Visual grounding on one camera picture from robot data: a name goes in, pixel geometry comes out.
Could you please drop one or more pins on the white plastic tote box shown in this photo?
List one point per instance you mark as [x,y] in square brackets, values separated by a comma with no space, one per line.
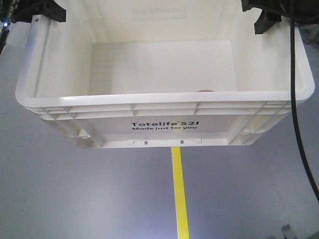
[125,73]

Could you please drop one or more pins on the yellow floor tape line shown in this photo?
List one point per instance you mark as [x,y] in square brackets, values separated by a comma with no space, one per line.
[179,194]

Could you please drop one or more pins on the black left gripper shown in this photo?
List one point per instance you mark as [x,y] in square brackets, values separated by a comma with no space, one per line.
[12,11]

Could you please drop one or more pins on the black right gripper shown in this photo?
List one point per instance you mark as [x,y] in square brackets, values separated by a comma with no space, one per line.
[305,12]

